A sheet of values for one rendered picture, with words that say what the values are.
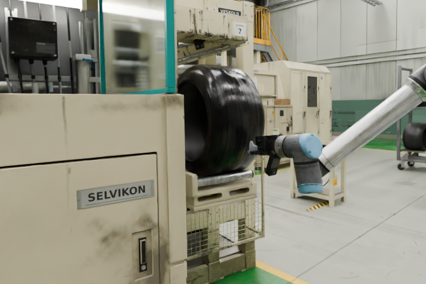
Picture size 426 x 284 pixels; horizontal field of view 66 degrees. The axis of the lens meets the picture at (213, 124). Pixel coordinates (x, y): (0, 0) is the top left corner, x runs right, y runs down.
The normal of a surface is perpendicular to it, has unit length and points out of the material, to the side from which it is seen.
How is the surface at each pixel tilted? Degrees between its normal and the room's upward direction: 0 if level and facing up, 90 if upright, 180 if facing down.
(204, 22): 90
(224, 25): 90
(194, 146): 54
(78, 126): 90
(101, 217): 90
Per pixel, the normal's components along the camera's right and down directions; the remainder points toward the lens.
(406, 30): -0.74, 0.05
